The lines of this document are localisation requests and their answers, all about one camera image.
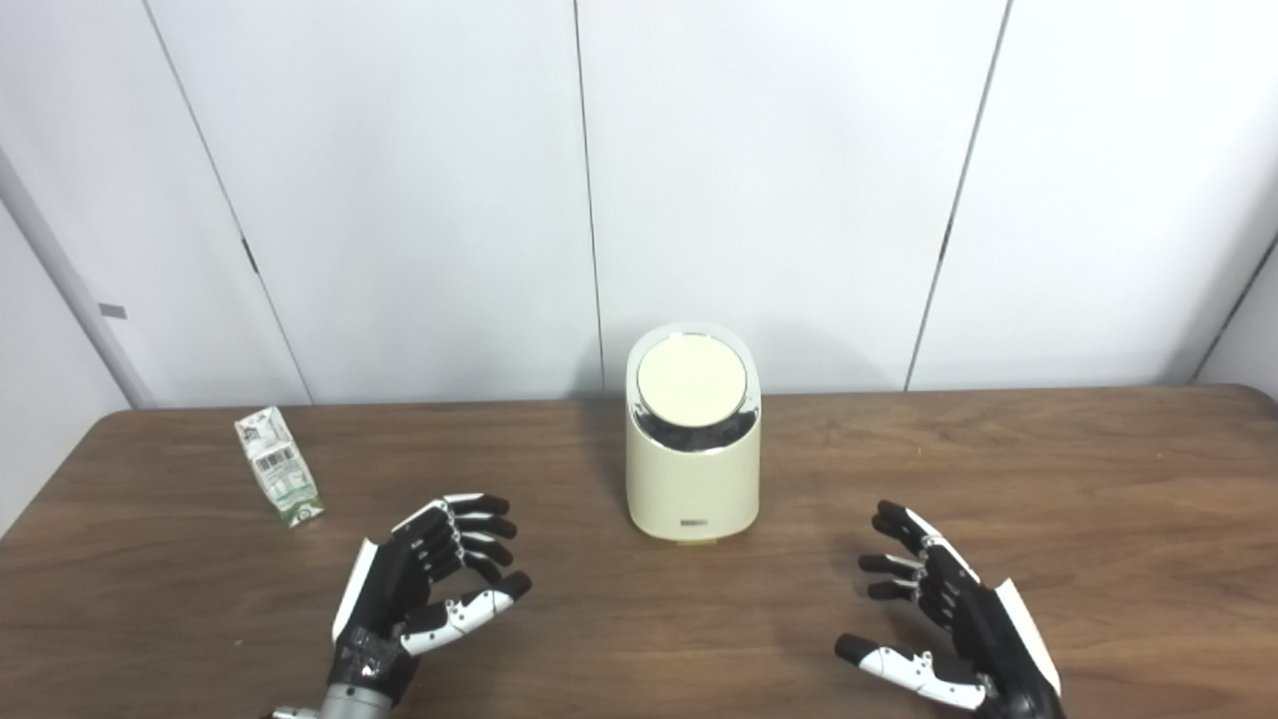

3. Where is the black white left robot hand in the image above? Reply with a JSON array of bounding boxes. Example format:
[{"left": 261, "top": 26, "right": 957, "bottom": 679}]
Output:
[{"left": 330, "top": 492, "right": 533, "bottom": 700}]

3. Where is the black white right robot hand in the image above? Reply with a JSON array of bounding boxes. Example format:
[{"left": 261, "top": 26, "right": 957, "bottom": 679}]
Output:
[{"left": 835, "top": 500, "right": 1064, "bottom": 719}]

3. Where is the white green milk carton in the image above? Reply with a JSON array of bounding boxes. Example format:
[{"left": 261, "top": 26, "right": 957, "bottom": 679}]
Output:
[{"left": 234, "top": 405, "right": 326, "bottom": 528}]

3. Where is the cream-colored lidded bin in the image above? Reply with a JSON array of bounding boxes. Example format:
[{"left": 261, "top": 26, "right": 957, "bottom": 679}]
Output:
[{"left": 625, "top": 323, "right": 763, "bottom": 543}]

